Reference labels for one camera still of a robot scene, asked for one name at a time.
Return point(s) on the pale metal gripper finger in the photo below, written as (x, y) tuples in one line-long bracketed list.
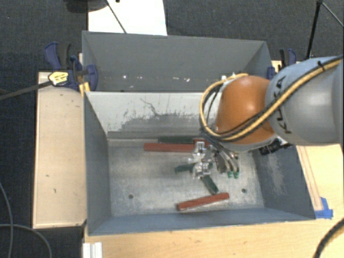
[(198, 149), (202, 170)]

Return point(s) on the dark green flat block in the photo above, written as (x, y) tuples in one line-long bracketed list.
[(184, 168), (176, 139), (211, 185)]

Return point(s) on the red-brown flat block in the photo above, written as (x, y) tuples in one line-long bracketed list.
[(168, 147), (204, 201)]

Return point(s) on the grey metal bin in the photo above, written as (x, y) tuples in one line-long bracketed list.
[(150, 171)]

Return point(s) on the pale wood flat board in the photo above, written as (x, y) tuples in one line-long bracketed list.
[(60, 154)]

